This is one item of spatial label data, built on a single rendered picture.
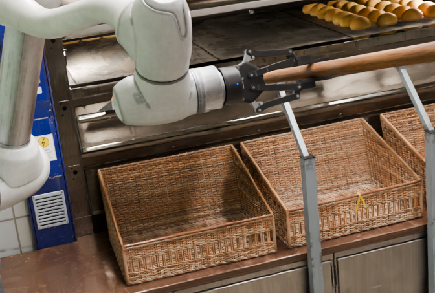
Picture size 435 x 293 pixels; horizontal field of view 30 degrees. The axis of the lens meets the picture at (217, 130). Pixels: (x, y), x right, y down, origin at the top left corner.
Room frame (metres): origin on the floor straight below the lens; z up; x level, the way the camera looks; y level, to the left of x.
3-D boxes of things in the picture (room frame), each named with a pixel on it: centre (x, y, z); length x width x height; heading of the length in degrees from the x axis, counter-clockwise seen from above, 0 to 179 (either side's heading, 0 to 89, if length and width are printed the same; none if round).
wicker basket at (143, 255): (2.79, 0.16, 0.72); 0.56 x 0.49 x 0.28; 104
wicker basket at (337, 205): (2.94, -0.41, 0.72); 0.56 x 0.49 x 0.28; 106
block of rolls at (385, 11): (3.78, -0.78, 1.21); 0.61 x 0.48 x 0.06; 15
